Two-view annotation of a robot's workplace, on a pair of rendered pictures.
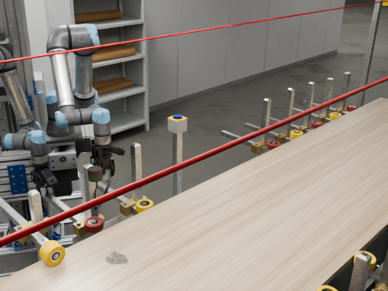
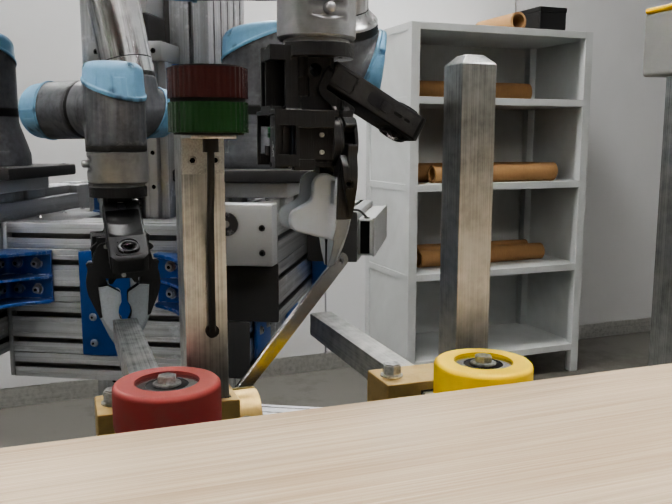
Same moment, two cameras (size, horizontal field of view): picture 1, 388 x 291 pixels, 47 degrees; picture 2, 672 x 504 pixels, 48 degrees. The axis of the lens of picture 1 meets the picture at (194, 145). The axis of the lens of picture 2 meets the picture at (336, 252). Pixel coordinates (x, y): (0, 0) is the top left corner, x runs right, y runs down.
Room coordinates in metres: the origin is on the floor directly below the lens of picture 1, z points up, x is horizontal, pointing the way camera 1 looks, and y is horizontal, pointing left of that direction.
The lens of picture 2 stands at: (1.14, 0.07, 1.09)
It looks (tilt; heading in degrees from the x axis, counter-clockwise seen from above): 9 degrees down; 25
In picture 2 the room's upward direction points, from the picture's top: straight up
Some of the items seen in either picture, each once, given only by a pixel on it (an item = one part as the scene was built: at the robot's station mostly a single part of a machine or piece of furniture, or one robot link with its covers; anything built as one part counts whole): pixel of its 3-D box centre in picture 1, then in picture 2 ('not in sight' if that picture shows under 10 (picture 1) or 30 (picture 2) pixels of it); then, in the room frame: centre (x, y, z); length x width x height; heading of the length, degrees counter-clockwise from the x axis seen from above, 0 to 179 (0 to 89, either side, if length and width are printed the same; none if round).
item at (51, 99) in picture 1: (59, 103); (262, 64); (2.23, 0.73, 1.20); 0.13 x 0.12 x 0.14; 113
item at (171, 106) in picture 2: (95, 176); (208, 117); (1.62, 0.41, 1.10); 0.06 x 0.06 x 0.02
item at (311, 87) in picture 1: (307, 115); not in sight; (2.90, -0.79, 0.92); 0.04 x 0.04 x 0.48; 45
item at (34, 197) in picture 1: (41, 241); not in sight; (1.47, 0.62, 0.87); 0.04 x 0.04 x 0.48; 45
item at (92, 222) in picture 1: (94, 231); (169, 448); (1.58, 0.42, 0.85); 0.08 x 0.08 x 0.11
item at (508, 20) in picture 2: not in sight; (499, 25); (4.65, 0.92, 1.59); 0.30 x 0.08 x 0.08; 47
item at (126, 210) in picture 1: (134, 204); (441, 394); (1.81, 0.28, 0.84); 0.14 x 0.06 x 0.05; 135
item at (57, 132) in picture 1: (59, 123); (259, 137); (2.23, 0.73, 1.09); 0.15 x 0.15 x 0.10
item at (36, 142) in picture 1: (37, 142); (112, 107); (1.89, 0.74, 1.12); 0.09 x 0.08 x 0.11; 82
